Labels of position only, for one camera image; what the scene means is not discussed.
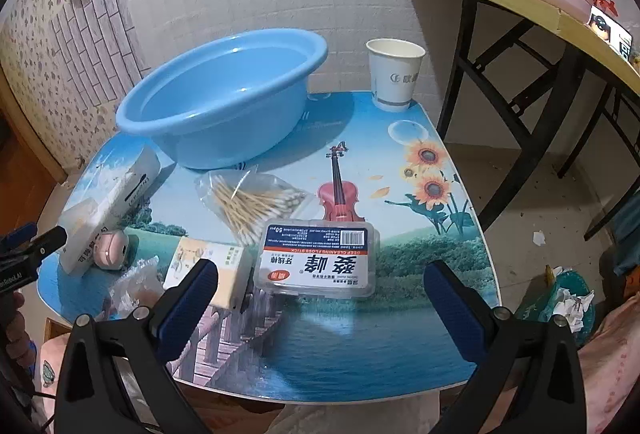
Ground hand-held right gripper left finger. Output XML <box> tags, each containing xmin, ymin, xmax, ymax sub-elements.
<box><xmin>56</xmin><ymin>258</ymin><xmax>219</xmax><ymax>434</ymax></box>

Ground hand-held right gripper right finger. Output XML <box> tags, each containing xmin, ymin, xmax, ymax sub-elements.
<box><xmin>423</xmin><ymin>259</ymin><xmax>586</xmax><ymax>434</ymax></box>

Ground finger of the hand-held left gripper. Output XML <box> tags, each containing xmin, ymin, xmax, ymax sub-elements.
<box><xmin>0</xmin><ymin>223</ymin><xmax>39</xmax><ymax>251</ymax></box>
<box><xmin>0</xmin><ymin>226</ymin><xmax>69</xmax><ymax>268</ymax></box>

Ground small yellow white box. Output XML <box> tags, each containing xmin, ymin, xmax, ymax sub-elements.
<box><xmin>162</xmin><ymin>237</ymin><xmax>258</xmax><ymax>310</ymax></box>

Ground white long box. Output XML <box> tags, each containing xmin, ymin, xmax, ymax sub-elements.
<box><xmin>56</xmin><ymin>147</ymin><xmax>163</xmax><ymax>275</ymax></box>

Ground clear floss pick box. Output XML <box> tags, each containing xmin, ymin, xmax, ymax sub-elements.
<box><xmin>252</xmin><ymin>218</ymin><xmax>381</xmax><ymax>299</ymax></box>

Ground blue plastic basin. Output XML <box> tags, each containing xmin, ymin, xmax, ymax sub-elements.
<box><xmin>116</xmin><ymin>28</ymin><xmax>328</xmax><ymax>171</ymax></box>

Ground crinkled clear plastic bag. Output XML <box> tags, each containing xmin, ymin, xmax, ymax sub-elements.
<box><xmin>92</xmin><ymin>259</ymin><xmax>168</xmax><ymax>322</ymax></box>

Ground small pink round object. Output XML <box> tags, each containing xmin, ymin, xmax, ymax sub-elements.
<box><xmin>94</xmin><ymin>229</ymin><xmax>132</xmax><ymax>271</ymax></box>

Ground wooden door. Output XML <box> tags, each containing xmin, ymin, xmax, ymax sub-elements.
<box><xmin>0</xmin><ymin>62</ymin><xmax>68</xmax><ymax>260</ymax></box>

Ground green trash bin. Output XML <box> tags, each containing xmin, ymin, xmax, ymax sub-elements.
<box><xmin>517</xmin><ymin>267</ymin><xmax>596</xmax><ymax>347</ymax></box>

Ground bag of cotton swabs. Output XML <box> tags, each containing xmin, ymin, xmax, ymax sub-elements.
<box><xmin>194</xmin><ymin>169</ymin><xmax>313</xmax><ymax>247</ymax></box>

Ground pink patterned clothing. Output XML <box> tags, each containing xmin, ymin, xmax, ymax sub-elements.
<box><xmin>495</xmin><ymin>284</ymin><xmax>640</xmax><ymax>434</ymax></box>

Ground dark cloth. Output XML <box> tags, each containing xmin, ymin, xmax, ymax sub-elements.
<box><xmin>600</xmin><ymin>199</ymin><xmax>640</xmax><ymax>295</ymax></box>

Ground white paper cup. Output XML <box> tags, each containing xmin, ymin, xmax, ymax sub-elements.
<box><xmin>365</xmin><ymin>38</ymin><xmax>426</xmax><ymax>112</ymax></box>

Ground phone with lit screen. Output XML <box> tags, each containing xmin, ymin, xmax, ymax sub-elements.
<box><xmin>587</xmin><ymin>4</ymin><xmax>633</xmax><ymax>50</ymax></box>

